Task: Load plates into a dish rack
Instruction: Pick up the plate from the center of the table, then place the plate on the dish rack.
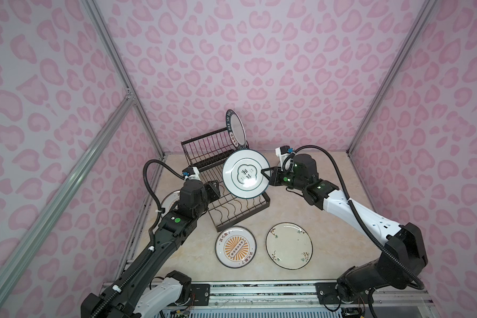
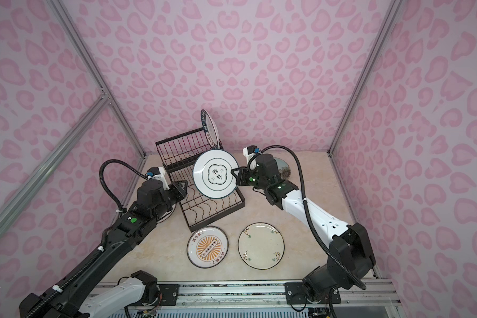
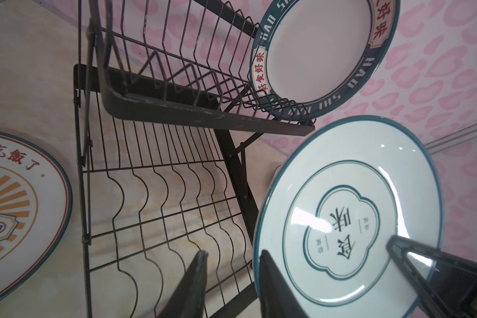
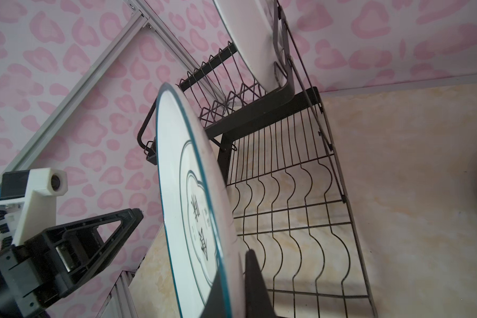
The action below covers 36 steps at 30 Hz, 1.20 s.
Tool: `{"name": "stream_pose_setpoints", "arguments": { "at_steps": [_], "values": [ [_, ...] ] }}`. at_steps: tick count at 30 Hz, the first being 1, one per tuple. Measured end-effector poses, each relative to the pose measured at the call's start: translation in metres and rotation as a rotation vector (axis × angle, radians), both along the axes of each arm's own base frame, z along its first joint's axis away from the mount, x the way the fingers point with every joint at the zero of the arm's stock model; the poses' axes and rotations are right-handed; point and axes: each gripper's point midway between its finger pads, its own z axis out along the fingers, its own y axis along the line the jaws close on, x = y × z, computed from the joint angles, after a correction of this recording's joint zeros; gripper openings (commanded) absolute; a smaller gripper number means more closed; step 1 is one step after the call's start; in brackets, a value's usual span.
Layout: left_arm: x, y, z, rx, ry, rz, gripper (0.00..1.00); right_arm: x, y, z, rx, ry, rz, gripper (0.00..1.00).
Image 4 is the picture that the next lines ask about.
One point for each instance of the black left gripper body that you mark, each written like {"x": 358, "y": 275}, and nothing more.
{"x": 36, "y": 274}

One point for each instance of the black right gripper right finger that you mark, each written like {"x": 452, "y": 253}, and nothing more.
{"x": 257, "y": 298}

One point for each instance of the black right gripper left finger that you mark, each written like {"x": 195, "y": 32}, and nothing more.
{"x": 215, "y": 306}

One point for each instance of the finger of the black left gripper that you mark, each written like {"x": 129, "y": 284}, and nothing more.
{"x": 91, "y": 238}

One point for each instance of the white plate quatrefoil emblem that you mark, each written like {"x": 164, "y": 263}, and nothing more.
{"x": 198, "y": 221}

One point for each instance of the dark green rim plate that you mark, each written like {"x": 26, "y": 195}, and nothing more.
{"x": 254, "y": 29}

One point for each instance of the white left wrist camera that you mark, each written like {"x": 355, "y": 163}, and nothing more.
{"x": 28, "y": 202}

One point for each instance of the black wire dish rack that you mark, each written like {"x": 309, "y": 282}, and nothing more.
{"x": 284, "y": 183}

